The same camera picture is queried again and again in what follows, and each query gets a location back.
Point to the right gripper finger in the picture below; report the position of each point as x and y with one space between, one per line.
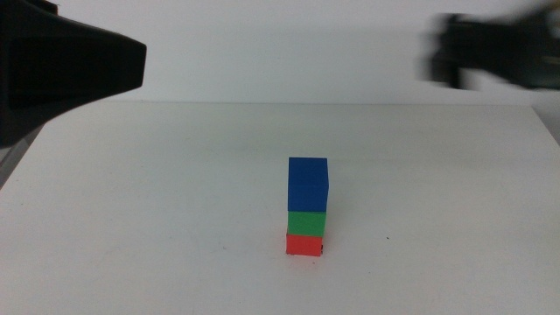
448 70
450 30

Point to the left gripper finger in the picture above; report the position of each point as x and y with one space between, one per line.
79 65

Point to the blue cube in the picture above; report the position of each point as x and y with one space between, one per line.
307 184

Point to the green cube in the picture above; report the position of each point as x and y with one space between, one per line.
306 224

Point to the red cube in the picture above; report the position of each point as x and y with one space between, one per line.
304 246

